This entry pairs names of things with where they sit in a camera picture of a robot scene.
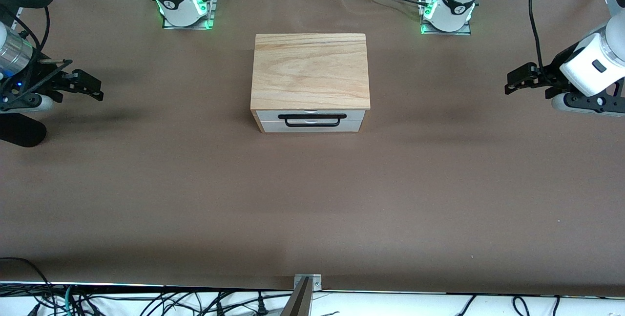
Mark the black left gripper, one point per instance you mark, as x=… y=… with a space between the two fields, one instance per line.
x=554 y=67

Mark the black cylindrical object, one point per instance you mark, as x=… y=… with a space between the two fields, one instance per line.
x=19 y=133

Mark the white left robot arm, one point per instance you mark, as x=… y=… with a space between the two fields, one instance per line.
x=581 y=76

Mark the long aluminium rail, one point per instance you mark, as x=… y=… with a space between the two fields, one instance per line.
x=19 y=13

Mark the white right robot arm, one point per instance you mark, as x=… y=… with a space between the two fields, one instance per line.
x=178 y=3

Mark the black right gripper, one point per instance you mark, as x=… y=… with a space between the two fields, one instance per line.
x=43 y=81

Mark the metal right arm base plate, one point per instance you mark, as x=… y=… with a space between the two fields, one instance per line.
x=190 y=26

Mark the camera mounting pole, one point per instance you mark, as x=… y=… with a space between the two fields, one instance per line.
x=299 y=304

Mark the grey metal pole bracket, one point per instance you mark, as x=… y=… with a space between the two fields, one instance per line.
x=316 y=284

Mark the wooden drawer cabinet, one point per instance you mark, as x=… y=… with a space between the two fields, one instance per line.
x=310 y=72

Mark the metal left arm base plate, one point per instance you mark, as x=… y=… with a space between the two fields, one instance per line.
x=464 y=31

